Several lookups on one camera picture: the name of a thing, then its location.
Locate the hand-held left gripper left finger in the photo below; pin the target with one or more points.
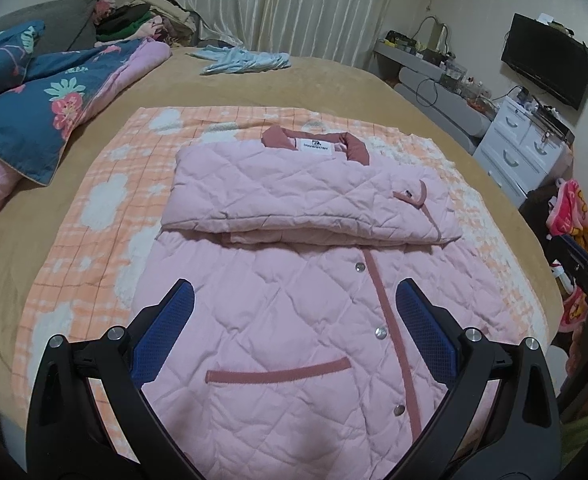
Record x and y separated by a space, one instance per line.
166 330

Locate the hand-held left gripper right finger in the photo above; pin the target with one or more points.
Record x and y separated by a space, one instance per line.
424 330

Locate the pink quilted jacket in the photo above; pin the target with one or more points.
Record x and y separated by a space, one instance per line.
284 310

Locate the pile of clothes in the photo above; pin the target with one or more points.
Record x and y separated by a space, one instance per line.
133 20

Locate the pink printed cloth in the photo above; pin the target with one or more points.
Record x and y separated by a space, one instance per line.
574 210

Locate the dark cloth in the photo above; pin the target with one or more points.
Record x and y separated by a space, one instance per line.
534 220

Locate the orange checked bear blanket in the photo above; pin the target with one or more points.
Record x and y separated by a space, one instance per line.
113 185

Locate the white drawer cabinet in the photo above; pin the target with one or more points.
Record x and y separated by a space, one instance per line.
509 145

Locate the black electronic device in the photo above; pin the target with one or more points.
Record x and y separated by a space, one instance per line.
554 125

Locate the grey dressing table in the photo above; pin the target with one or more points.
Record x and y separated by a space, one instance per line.
449 110

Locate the clutter of bottles and jars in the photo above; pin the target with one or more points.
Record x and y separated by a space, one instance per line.
454 77

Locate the blue floral quilt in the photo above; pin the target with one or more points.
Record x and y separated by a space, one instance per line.
48 105

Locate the bed with tan sheet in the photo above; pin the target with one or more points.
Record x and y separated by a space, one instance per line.
324 85

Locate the small white box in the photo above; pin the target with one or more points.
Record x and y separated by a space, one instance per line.
549 21

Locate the light blue garment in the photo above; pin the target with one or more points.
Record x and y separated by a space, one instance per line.
244 60

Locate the small tabletop mirror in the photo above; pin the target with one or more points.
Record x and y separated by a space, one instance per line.
431 35

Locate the grey padded headboard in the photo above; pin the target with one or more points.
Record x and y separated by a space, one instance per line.
58 20

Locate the white curtain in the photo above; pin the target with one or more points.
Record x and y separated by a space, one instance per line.
299 5

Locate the black wall television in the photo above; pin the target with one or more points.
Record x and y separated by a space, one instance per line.
549 60

